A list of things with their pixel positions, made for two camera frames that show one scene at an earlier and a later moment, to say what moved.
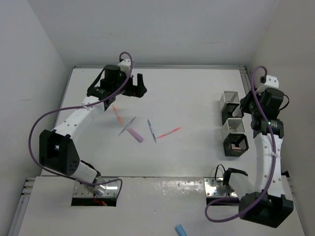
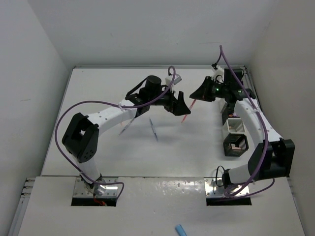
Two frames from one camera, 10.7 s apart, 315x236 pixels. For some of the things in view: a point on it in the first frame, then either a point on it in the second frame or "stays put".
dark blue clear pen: (126, 126) stays put
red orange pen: (174, 130) -> (191, 106)
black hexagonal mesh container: (235, 144) stays put
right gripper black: (245, 101) -> (203, 92)
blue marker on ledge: (180, 230) stays put
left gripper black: (137, 91) -> (173, 104)
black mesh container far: (228, 110) stays put
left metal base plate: (80, 190) stays put
